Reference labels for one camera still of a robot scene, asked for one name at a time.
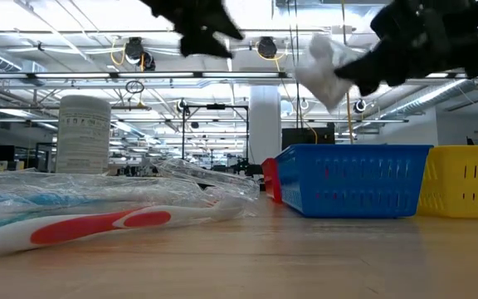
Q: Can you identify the white building pillar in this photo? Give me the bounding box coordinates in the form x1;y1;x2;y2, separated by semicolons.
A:
248;85;283;165

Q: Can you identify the red plastic basket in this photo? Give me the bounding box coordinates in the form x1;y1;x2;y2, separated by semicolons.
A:
261;157;284;204

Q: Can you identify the black metal frame rig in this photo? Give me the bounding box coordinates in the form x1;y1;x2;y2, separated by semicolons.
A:
180;103;251;161

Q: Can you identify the white wipes canister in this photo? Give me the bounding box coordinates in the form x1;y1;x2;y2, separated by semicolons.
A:
55;94;112;174

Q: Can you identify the blue plastic basket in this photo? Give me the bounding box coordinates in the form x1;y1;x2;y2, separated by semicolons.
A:
273;143;434;219

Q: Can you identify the orange white wrapped toothbrush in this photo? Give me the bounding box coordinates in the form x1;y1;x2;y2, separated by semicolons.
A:
0;194;248;257

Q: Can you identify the clear plastic wrapper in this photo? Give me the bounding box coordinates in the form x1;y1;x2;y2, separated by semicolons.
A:
155;156;261;196

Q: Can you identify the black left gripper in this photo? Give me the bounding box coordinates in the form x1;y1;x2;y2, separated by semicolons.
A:
138;0;245;60

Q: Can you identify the white toiletry packet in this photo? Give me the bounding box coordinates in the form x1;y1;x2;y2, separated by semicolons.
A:
294;32;364;112

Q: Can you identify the yellow hanging cable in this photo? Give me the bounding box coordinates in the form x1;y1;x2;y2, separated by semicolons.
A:
340;0;355;145

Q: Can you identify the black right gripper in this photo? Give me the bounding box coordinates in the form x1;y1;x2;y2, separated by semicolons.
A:
333;0;451;97

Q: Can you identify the yellow plastic basket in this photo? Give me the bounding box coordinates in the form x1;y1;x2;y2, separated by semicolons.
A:
416;145;478;219

